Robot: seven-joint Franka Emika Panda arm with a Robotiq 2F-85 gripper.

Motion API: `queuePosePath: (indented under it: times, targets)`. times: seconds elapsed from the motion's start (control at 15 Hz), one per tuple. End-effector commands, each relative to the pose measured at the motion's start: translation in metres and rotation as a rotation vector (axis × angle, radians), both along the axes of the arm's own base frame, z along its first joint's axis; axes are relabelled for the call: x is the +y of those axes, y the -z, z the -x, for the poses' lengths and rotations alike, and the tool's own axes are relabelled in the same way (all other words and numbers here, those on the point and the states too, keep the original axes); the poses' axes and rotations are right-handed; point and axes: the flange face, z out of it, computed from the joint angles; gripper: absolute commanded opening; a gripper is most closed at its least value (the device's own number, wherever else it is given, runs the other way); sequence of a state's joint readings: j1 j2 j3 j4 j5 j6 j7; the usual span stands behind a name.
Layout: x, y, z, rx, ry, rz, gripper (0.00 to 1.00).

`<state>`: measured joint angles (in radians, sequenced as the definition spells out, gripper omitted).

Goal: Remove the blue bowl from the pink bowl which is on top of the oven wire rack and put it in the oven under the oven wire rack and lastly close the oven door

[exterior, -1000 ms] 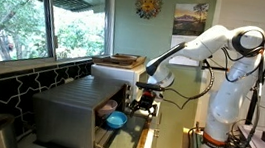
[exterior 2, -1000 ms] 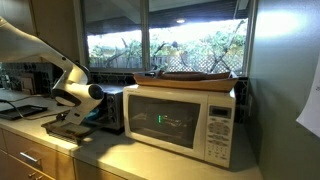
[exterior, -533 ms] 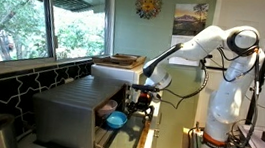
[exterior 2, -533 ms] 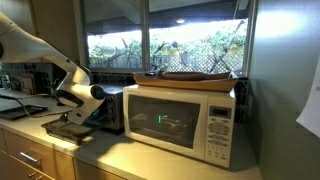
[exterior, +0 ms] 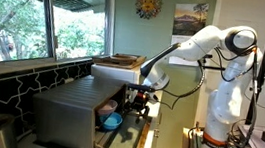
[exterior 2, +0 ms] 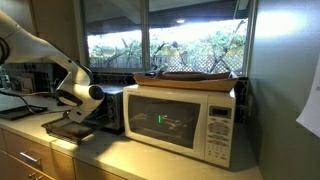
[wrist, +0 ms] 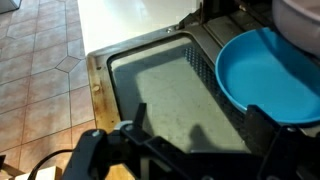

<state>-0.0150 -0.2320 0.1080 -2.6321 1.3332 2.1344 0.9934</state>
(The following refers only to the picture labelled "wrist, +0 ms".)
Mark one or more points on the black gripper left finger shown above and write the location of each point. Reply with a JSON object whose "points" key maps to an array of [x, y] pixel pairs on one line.
{"points": [[140, 116]]}

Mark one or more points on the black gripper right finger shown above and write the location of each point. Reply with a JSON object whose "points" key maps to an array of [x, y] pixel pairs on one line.
{"points": [[263, 133]]}

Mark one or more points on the blue bowl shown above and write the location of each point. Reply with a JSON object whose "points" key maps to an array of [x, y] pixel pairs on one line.
{"points": [[266, 73]]}

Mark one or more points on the pink bowl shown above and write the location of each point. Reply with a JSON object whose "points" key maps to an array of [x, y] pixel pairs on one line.
{"points": [[300, 23]]}

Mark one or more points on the silver toaster oven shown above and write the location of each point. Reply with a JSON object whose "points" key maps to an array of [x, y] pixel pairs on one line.
{"points": [[226, 13]]}

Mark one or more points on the white cardboard box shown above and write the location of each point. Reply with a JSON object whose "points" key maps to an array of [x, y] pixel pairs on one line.
{"points": [[43, 174]]}

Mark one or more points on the grey metal cabinet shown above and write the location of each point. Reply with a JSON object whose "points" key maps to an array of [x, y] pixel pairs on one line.
{"points": [[8, 5]]}

